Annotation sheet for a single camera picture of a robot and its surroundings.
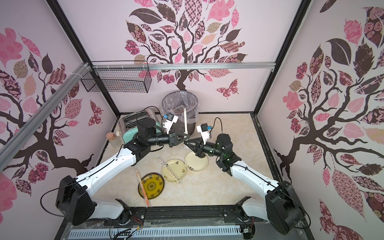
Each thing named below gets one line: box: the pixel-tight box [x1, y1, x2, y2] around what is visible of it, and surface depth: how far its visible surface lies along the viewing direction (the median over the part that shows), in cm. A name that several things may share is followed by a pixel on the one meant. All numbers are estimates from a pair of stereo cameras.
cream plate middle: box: [161, 159, 187, 183], surface depth 91 cm
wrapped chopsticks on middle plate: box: [158, 159, 181, 184], surface depth 89 cm
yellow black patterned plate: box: [138, 172, 165, 200], surface depth 85 cm
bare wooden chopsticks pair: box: [183, 107, 188, 135], surface depth 67 cm
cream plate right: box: [184, 151, 209, 173], surface depth 93 cm
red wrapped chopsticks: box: [136, 170, 151, 208], surface depth 81 cm
